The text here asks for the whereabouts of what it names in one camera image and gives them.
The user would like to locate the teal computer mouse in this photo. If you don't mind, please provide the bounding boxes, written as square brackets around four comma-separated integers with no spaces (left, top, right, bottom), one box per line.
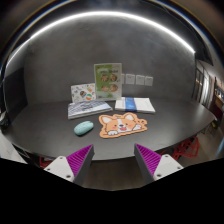
[74,121,94,136]

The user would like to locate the white wall socket plate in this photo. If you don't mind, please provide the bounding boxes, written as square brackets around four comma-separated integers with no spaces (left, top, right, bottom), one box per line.
[145,76,153,86]
[136,75,145,85]
[125,74,135,84]

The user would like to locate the red chair frame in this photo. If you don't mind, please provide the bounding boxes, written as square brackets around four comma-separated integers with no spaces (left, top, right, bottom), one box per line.
[162,135,200,161]

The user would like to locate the white and blue book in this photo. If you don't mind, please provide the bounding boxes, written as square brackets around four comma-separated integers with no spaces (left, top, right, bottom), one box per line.
[115,97,155,113]

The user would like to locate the grey patterned book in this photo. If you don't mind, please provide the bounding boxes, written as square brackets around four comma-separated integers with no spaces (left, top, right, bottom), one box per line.
[68,100,112,119]

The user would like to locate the green upright picture book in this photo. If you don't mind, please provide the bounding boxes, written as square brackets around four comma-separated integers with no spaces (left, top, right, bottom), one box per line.
[94,63,122,101]

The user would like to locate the curved ceiling light strip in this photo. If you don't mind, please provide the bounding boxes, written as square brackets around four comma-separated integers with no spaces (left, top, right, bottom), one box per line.
[6,11,196,68]

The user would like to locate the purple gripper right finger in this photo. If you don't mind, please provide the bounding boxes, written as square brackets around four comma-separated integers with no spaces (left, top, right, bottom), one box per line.
[134,144,183,184]

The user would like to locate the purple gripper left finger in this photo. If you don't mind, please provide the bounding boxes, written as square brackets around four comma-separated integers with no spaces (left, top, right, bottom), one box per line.
[45,145,94,186]

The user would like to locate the white patterned card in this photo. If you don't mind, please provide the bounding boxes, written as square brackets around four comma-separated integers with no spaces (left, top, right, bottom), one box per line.
[71,83,96,103]

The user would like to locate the corgi shaped mouse pad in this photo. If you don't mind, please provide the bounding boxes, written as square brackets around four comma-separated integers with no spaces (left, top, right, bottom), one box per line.
[99,112,147,138]

